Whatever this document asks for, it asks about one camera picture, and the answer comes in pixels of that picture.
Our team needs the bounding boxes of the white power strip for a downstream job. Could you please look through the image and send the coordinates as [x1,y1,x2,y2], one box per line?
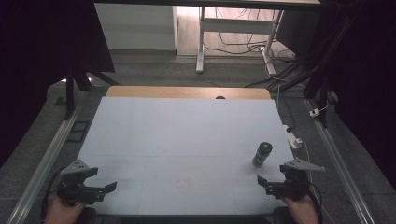
[282,123,303,150]

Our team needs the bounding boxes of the grey bottle with black cap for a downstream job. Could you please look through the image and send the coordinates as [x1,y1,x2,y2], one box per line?
[250,141,274,169]

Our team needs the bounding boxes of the white desk frame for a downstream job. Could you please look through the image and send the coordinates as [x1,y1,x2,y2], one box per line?
[195,6,285,76]

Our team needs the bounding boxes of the bundle of floor cables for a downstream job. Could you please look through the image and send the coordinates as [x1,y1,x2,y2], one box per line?
[202,7,297,91]

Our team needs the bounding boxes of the black metal stand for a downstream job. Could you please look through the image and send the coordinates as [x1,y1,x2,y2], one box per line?
[302,18,359,129]
[63,60,120,121]

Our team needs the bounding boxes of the white table sheet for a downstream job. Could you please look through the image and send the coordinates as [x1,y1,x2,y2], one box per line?
[77,95,295,217]

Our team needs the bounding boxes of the wooden table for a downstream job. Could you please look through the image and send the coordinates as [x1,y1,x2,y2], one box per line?
[106,85,273,101]

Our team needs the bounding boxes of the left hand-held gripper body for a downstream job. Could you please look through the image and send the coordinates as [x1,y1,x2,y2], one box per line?
[55,159,106,207]

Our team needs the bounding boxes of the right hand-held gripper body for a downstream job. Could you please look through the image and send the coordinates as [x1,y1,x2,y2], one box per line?
[264,157,326,202]

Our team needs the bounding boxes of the black floor frame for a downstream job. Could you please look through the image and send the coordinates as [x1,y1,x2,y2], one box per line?
[65,120,91,144]

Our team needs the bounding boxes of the black curtain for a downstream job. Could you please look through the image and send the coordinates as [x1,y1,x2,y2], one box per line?
[0,0,116,169]
[311,0,396,190]

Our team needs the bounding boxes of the aluminium rail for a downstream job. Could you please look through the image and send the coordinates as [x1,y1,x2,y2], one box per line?
[5,105,83,224]
[304,98,376,224]

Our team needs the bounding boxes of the person's right hand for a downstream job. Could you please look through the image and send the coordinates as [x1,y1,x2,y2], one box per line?
[280,194,320,224]

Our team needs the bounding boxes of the person's left hand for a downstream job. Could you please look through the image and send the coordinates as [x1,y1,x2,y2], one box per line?
[44,194,87,224]

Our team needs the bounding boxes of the white cabinet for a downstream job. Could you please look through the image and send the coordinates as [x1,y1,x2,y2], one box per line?
[94,3,179,51]

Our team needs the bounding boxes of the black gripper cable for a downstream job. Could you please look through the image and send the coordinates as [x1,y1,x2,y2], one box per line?
[39,167,64,222]
[306,169,325,224]

